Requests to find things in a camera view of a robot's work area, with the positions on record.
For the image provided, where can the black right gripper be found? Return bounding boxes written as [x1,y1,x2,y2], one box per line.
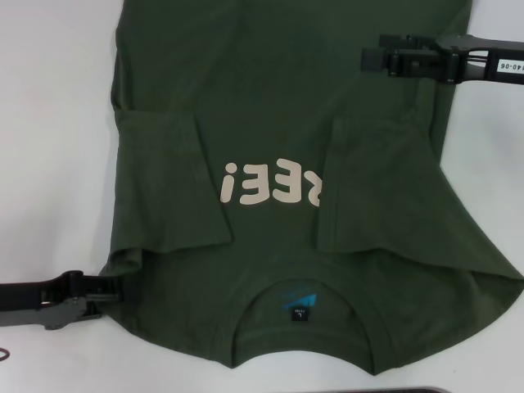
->
[359,33,524,87]

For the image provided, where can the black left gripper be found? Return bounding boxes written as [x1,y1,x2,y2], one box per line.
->
[0,269,129,331]

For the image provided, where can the dark green FREE t-shirt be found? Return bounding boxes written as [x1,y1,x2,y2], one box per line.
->
[93,0,524,380]

